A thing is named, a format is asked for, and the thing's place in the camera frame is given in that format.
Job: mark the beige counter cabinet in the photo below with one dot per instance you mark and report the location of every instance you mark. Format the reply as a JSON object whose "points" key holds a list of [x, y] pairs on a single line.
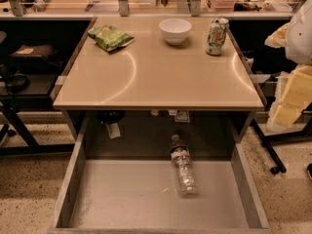
{"points": [[151, 74]]}

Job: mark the clear plastic water bottle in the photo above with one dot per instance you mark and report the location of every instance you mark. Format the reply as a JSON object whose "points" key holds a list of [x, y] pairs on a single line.
{"points": [[184, 174]]}

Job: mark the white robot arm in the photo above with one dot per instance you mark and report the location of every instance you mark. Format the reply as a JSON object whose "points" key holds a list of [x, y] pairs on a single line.
{"points": [[298, 48]]}

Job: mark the green chip bag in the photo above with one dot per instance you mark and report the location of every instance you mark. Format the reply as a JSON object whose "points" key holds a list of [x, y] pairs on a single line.
{"points": [[110, 38]]}

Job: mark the white ceramic bowl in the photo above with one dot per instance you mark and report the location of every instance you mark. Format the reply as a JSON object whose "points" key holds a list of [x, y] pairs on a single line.
{"points": [[174, 31]]}

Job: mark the open grey drawer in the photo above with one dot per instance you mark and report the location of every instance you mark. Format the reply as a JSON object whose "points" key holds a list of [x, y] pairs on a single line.
{"points": [[127, 185]]}

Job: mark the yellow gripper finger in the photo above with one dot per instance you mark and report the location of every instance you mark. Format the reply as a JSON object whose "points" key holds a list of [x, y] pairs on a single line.
{"points": [[298, 91], [285, 114]]}

